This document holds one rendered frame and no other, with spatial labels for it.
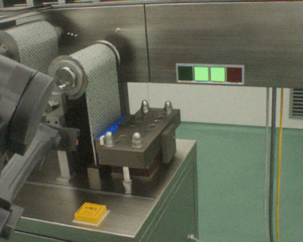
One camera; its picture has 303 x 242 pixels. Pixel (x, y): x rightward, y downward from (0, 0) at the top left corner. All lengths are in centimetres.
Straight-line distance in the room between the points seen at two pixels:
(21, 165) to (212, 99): 330
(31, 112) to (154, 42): 120
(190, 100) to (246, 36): 270
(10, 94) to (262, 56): 119
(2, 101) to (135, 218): 87
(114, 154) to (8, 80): 97
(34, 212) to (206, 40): 82
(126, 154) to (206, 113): 286
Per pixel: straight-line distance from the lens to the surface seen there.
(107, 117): 152
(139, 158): 134
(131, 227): 120
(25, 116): 42
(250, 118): 410
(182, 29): 155
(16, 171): 90
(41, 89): 43
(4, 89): 43
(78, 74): 136
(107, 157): 139
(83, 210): 126
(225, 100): 408
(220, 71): 155
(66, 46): 176
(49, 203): 138
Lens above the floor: 158
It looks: 21 degrees down
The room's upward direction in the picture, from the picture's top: 4 degrees counter-clockwise
